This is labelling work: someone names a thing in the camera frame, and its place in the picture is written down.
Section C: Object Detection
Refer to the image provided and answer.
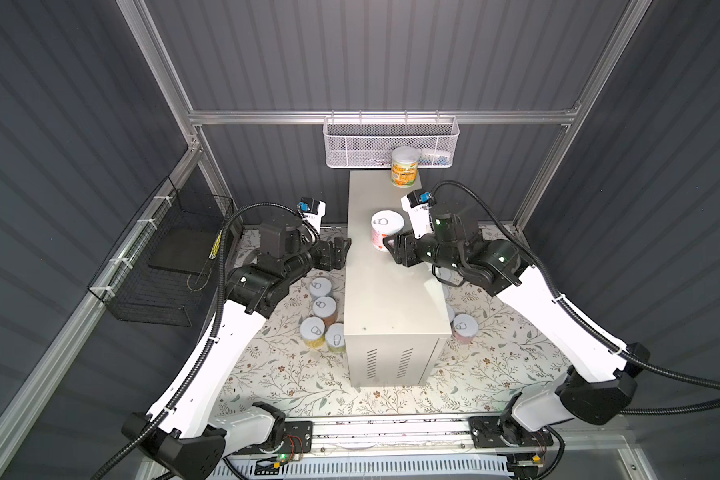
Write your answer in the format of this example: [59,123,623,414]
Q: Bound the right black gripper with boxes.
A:
[380,226,459,275]

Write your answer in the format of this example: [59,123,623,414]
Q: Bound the pink label can front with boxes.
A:
[370,210,405,251]

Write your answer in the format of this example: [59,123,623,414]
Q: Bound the pink label can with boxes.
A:
[451,313,479,344]
[370,210,405,251]

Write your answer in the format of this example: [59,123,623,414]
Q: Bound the orange label can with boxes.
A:
[390,146,421,188]

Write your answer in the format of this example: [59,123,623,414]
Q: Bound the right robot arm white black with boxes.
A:
[383,195,641,446]

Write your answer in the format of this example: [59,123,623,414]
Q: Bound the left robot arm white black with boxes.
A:
[122,215,352,479]

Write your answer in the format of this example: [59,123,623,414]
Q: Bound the white metal cabinet counter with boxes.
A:
[343,170,451,388]

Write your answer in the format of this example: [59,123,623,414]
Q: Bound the can left rear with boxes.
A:
[308,276,333,299]

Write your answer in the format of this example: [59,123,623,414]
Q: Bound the orange can left side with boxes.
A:
[312,296,338,327]

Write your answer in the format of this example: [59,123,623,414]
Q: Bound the can left middle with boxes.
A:
[299,316,326,349]

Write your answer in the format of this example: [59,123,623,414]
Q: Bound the yellow label can left front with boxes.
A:
[324,323,346,353]

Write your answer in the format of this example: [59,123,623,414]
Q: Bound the tubes in white basket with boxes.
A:
[419,148,452,168]

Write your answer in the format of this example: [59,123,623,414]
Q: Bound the yellow marker pen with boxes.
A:
[208,232,223,260]

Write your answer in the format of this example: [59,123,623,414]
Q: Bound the floral patterned mat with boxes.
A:
[214,270,568,417]

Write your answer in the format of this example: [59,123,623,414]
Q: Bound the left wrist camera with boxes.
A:
[297,197,326,231]

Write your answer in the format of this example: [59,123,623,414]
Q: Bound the white wire mesh basket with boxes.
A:
[322,113,460,169]

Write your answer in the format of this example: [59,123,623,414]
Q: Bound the left black corrugated cable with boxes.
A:
[89,202,313,480]

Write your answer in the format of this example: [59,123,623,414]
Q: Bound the black corrugated cable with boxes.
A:
[428,180,720,416]
[89,202,313,480]

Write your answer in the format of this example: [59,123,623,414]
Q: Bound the black wire wall basket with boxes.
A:
[88,179,234,327]

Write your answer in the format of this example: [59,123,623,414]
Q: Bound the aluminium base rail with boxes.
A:
[208,413,657,479]

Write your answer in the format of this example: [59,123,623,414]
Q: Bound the right black corrugated cable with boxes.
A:
[428,180,720,416]

